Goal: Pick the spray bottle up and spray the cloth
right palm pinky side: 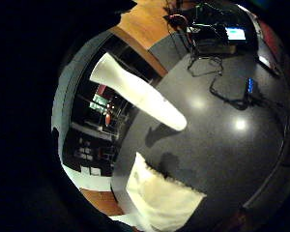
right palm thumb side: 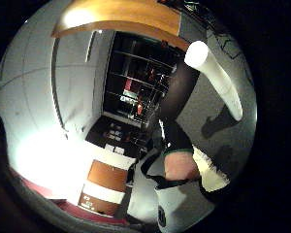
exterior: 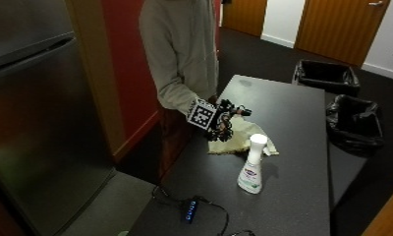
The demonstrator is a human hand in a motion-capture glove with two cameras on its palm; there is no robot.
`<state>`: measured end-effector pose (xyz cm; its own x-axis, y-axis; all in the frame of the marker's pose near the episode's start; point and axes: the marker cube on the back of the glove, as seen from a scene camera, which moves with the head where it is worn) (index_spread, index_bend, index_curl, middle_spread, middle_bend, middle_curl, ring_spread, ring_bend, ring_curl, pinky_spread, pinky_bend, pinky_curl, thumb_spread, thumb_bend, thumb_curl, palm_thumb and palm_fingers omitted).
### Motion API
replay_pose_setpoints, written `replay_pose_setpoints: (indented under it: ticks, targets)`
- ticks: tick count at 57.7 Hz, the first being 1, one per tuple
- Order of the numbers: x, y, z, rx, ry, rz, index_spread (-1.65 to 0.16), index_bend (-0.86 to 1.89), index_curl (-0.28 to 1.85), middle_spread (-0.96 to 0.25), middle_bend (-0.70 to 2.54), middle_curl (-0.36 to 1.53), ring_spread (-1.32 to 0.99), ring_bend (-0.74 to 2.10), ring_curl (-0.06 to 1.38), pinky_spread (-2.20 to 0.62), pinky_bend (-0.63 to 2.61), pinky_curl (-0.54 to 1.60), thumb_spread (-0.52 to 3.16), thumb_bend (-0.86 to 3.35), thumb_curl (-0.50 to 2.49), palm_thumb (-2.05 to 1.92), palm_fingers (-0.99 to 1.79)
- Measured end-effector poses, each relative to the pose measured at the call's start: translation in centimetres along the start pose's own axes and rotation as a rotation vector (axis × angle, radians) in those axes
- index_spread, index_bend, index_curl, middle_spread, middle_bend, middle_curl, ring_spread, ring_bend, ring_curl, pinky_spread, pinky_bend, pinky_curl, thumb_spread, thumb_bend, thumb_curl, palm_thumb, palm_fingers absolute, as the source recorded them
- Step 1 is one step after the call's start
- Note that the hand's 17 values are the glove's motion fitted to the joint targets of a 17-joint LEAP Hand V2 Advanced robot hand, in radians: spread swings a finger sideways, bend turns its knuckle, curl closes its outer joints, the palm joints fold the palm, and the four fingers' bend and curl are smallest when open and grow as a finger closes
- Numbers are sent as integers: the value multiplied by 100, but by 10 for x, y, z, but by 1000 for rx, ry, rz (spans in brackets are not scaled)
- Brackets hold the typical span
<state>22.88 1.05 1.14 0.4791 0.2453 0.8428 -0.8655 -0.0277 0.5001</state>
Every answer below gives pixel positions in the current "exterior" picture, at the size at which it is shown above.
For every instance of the cream yellow cloth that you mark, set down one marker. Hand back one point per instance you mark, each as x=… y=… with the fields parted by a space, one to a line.
x=243 y=137

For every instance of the white marker cube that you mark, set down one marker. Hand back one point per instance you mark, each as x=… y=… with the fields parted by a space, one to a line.
x=202 y=114

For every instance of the white spray bottle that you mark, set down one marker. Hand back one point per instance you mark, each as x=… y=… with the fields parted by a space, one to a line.
x=252 y=167

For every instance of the black lined waste bin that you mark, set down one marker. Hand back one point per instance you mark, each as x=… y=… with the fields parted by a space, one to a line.
x=328 y=76
x=355 y=123

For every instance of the the person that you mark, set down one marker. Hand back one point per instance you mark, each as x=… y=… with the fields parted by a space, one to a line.
x=179 y=49

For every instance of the black hub with blue lights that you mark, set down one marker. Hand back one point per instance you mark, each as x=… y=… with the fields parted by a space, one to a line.
x=190 y=209

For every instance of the wooden door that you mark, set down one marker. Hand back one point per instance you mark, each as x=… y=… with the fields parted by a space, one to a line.
x=340 y=28
x=244 y=14

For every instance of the stainless steel refrigerator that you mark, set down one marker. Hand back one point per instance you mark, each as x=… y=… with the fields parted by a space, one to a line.
x=36 y=114

